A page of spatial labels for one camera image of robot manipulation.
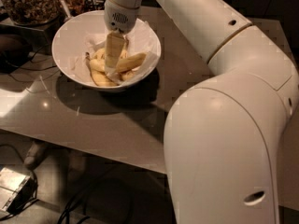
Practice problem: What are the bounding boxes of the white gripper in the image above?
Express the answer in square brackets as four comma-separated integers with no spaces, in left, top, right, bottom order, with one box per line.
[104,0,140,76]

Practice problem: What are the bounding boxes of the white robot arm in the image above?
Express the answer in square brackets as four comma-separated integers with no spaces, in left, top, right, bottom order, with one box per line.
[105,0,298,224]

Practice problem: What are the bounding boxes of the white ceramic bowl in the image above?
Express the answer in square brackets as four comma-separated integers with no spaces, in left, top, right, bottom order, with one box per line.
[51,9,163,93]

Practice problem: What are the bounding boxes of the glass jar of nuts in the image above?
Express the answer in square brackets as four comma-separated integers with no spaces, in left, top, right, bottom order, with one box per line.
[1,0,59,26]

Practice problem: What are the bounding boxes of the dark object at left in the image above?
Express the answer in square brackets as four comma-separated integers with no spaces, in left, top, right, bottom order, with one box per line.
[0,34,33,74]

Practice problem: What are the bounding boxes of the silver box on floor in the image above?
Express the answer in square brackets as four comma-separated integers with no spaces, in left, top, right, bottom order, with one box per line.
[0,167,32,214]

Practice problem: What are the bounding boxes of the black floor cables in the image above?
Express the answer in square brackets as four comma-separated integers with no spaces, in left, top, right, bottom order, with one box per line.
[55,175,135,224]

